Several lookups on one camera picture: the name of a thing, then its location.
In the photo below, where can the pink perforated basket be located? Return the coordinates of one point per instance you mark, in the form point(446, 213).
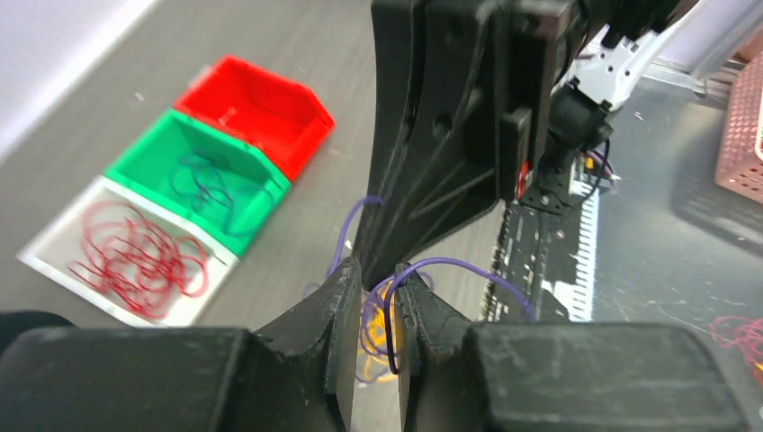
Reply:
point(739, 163)

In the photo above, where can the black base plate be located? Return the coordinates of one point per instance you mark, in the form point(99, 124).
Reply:
point(551, 260)

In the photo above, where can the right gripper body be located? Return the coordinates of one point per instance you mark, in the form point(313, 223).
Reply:
point(543, 38)

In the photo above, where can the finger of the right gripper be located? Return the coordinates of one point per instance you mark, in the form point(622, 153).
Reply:
point(435, 144)

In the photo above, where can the white plastic bin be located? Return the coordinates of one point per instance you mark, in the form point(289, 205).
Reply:
point(131, 258)

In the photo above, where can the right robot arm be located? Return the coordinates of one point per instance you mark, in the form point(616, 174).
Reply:
point(629, 36)

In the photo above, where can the red plastic bin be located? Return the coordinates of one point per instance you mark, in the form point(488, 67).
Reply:
point(282, 118)

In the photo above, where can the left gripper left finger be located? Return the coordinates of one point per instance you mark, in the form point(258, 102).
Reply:
point(296, 373)

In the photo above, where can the green plastic bin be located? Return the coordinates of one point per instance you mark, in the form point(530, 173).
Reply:
point(220, 184)

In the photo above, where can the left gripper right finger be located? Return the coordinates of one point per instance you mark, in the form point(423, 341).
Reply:
point(456, 374)

